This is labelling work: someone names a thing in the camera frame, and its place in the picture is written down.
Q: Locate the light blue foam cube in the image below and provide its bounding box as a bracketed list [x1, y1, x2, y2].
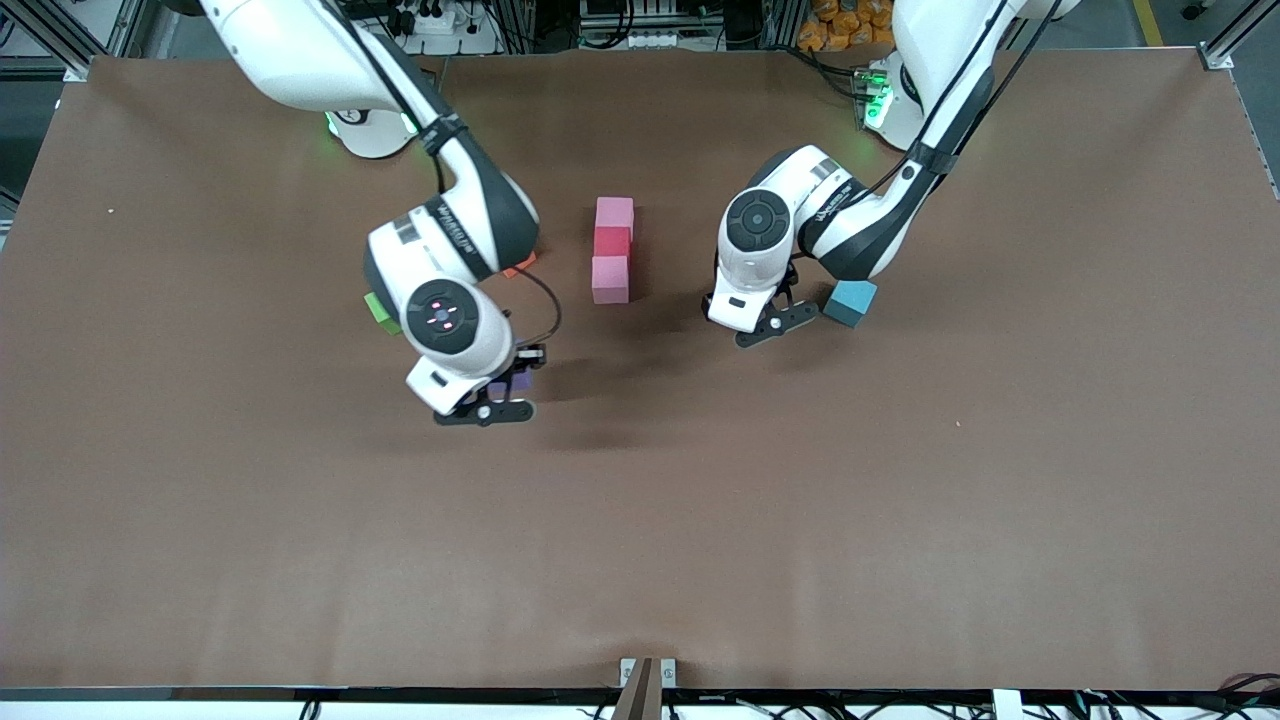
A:
[823, 279, 879, 329]

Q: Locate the green foam cube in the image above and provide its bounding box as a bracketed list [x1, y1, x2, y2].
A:
[363, 290, 403, 337]

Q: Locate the brown table cover sheet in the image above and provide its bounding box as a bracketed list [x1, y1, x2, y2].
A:
[0, 48, 1280, 693]

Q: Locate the bag of orange items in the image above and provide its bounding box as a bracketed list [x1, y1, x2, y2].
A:
[798, 0, 898, 53]

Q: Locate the white equipment rack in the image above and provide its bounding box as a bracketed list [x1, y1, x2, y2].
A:
[578, 0, 691, 51]

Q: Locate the white power strip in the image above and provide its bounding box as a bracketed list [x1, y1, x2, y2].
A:
[400, 5, 473, 38]

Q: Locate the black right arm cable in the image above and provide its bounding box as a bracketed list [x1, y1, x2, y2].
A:
[340, 0, 562, 351]

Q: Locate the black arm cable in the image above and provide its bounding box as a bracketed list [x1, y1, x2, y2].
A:
[340, 0, 562, 351]
[865, 0, 1051, 196]

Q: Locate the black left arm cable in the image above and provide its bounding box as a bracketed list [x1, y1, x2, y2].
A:
[865, 0, 1051, 196]

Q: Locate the metal bracket with brown wedge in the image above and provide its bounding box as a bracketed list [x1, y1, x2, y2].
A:
[619, 657, 678, 720]

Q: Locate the black cable bundle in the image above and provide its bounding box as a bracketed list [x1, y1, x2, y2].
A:
[1075, 672, 1280, 720]

